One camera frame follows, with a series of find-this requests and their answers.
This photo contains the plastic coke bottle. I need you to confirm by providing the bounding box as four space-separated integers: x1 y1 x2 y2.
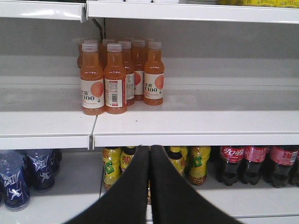
239 145 268 185
264 145 299 188
217 146 245 186

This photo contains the white metal shelf unit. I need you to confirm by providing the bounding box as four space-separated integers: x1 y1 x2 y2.
0 0 299 224

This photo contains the blue sports drink bottle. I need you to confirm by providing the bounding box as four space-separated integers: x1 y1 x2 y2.
0 150 30 212
26 149 55 191

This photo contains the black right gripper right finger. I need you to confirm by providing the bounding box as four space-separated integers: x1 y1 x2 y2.
149 145 240 224

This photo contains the yellow lemon tea bottle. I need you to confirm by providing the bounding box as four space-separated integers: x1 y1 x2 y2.
188 146 211 186
120 146 136 172
168 146 188 176
102 147 122 189

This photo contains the orange C100 juice bottle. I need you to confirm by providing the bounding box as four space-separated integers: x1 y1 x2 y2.
80 40 105 115
144 42 164 105
104 43 127 114

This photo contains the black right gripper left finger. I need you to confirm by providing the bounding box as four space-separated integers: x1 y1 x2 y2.
66 146 150 224

